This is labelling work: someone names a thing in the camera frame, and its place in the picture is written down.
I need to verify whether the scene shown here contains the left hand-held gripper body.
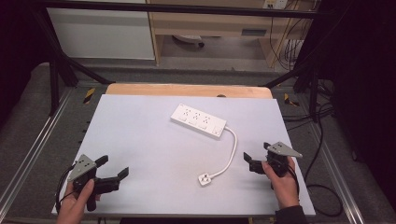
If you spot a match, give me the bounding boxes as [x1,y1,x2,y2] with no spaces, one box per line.
[67,153,121,213]

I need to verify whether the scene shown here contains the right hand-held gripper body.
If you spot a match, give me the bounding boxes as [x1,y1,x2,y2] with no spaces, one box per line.
[248,141,304,179]

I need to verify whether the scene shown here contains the white power strip cable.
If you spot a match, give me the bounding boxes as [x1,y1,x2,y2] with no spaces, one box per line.
[210,125,238,180]

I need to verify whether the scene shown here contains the white plug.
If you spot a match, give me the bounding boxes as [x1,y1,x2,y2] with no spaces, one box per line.
[197,173,214,188]

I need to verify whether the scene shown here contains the white power strip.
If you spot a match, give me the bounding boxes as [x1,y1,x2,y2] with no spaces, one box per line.
[170,103,228,140]

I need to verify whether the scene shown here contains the person's left hand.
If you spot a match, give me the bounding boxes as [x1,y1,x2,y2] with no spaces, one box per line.
[55,178,102,224]

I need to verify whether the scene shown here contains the person's right hand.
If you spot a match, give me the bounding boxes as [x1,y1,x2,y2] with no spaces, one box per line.
[261,156,301,210]

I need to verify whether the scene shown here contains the yellow black floor tape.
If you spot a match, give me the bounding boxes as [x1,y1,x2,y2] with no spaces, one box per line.
[82,87,96,105]
[283,92,301,107]

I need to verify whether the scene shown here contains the black metal stand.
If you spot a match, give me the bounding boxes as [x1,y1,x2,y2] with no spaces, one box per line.
[29,7,117,117]
[262,59,323,123]

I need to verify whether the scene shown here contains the wooden board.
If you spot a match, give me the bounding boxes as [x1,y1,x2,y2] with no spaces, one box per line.
[105,82,274,100]

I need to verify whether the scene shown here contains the white cabinet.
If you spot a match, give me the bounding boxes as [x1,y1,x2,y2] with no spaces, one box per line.
[46,7,156,61]

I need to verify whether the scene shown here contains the office chair base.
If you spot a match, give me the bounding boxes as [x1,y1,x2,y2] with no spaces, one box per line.
[172,34,206,49]

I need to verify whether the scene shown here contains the light wooden desk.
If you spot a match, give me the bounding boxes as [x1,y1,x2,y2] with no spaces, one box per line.
[146,0,316,68]

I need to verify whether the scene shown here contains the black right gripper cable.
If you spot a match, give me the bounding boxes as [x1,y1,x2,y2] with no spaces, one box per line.
[289,164,302,196]

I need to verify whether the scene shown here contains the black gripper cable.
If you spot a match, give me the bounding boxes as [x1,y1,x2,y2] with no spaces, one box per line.
[54,164,78,215]
[289,164,302,196]

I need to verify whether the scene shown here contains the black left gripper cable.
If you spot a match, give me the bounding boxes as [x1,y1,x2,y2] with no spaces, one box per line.
[54,164,78,215]

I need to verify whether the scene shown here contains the aluminium floor rail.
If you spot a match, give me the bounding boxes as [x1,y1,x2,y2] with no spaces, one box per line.
[309,122,373,224]
[0,88,74,216]

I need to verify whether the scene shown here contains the long black floor cable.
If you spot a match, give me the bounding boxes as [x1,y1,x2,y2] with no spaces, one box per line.
[304,102,345,218]

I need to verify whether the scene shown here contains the bundle of hanging black cables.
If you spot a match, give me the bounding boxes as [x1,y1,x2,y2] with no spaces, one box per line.
[269,17,307,72]

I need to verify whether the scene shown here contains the yellow cable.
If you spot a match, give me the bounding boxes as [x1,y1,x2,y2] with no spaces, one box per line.
[270,8,298,69]

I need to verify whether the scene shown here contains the white wall socket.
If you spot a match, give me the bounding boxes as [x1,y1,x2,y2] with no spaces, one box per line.
[262,0,289,10]

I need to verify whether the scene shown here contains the black metal frame bar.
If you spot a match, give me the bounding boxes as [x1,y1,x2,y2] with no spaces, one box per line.
[38,0,321,20]

